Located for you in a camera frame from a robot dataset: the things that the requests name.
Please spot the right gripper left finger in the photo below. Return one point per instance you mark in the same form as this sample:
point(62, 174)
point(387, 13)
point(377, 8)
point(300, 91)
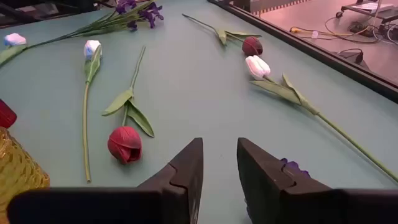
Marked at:
point(155, 202)

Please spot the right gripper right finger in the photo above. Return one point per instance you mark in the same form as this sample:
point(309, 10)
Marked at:
point(280, 202)

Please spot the green leaves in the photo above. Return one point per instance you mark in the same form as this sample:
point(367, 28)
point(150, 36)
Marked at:
point(293, 168)

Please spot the red artificial tulip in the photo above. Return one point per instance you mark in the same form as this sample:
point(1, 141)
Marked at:
point(252, 46)
point(124, 144)

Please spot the green stem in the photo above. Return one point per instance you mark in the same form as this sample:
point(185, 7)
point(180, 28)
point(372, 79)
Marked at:
point(15, 40)
point(257, 67)

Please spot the white artificial tulip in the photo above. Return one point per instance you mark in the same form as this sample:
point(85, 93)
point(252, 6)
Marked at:
point(91, 48)

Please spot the red ribbed glass vase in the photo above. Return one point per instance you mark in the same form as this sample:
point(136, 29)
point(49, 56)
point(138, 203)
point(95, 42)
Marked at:
point(6, 115)

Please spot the purple iris bunch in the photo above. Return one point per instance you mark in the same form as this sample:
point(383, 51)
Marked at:
point(109, 22)

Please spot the yellow textured glass vase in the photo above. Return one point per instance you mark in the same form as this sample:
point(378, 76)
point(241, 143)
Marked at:
point(18, 174)

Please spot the black wheeled cart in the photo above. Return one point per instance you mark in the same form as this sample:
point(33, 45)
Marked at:
point(388, 17)

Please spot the white paper sheet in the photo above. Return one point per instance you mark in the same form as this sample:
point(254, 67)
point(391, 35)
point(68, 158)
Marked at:
point(373, 7)

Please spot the black table edge frame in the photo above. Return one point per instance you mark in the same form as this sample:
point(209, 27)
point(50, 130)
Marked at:
point(311, 48)

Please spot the silver rail with stripes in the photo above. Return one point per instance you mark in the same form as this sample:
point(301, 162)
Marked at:
point(270, 4)

